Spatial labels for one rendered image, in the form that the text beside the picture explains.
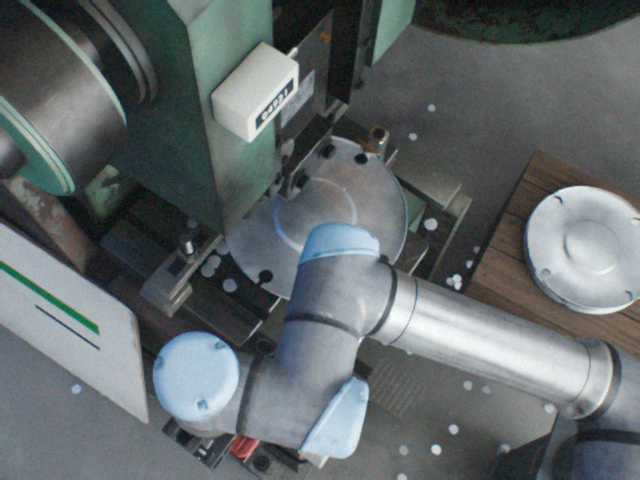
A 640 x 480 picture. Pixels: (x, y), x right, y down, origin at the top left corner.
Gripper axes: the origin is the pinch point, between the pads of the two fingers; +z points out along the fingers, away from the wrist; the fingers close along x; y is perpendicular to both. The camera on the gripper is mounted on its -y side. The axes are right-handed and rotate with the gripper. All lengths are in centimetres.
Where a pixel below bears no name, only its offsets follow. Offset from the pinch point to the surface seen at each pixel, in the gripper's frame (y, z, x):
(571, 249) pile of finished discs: -76, 46, 30
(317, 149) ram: -34.1, -11.0, -11.4
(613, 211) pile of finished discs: -90, 47, 33
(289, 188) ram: -28.3, -8.1, -11.8
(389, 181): -45.1, 6.7, -4.1
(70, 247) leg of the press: -8.1, 19.7, -43.3
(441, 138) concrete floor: -106, 85, -14
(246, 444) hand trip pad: 0.9, 8.8, 2.5
